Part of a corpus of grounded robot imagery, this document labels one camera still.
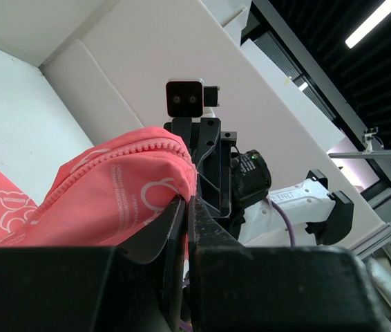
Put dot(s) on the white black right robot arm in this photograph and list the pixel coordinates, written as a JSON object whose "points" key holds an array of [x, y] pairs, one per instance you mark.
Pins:
{"points": [[305, 214]]}

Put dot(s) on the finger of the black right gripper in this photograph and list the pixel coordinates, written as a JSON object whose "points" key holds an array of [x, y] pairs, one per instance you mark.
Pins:
{"points": [[181, 127], [211, 155]]}

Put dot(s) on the ceiling strip light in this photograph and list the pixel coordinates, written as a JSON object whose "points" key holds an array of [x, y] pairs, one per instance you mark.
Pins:
{"points": [[371, 22]]}

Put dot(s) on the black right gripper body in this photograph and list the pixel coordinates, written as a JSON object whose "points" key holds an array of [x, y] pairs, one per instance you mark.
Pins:
{"points": [[249, 177]]}

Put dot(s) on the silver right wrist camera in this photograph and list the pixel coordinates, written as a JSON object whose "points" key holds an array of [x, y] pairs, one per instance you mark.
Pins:
{"points": [[191, 98]]}

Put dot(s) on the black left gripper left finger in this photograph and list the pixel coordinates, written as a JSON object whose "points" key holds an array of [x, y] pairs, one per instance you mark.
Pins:
{"points": [[147, 289]]}

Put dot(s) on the aluminium frame strut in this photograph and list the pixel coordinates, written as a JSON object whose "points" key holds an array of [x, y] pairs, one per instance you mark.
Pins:
{"points": [[362, 161]]}

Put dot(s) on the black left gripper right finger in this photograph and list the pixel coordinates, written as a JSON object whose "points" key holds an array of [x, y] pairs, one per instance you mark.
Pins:
{"points": [[238, 288]]}

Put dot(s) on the pink printed hooded jacket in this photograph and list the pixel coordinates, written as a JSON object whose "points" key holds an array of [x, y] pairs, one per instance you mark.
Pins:
{"points": [[104, 195]]}

